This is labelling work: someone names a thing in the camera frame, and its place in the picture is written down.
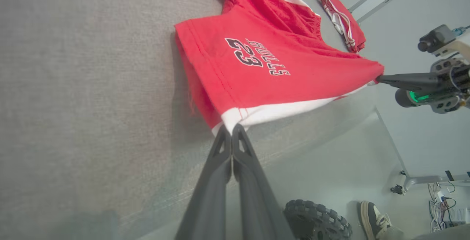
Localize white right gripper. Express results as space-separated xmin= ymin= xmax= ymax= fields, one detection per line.
xmin=377 ymin=31 xmax=470 ymax=114

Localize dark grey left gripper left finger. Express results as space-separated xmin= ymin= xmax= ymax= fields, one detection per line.
xmin=176 ymin=124 xmax=232 ymax=240

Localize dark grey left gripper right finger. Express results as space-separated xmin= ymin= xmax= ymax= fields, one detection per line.
xmin=232 ymin=124 xmax=294 ymax=240

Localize red Bulls jersey white sleeves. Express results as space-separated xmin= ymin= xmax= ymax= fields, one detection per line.
xmin=317 ymin=0 xmax=367 ymax=54

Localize red shorts white side stripe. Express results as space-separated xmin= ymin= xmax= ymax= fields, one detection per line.
xmin=174 ymin=0 xmax=385 ymax=137

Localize black knobby robot wheel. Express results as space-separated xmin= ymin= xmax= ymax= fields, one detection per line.
xmin=283 ymin=200 xmax=353 ymax=240

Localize grey metal stand base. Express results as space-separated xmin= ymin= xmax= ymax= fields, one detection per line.
xmin=390 ymin=170 xmax=470 ymax=195

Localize black white sneaker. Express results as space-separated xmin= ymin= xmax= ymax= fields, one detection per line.
xmin=360 ymin=201 xmax=393 ymax=240

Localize small white power box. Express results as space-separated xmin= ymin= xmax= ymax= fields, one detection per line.
xmin=450 ymin=207 xmax=470 ymax=226

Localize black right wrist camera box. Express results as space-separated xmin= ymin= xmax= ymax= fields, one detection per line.
xmin=418 ymin=25 xmax=459 ymax=53

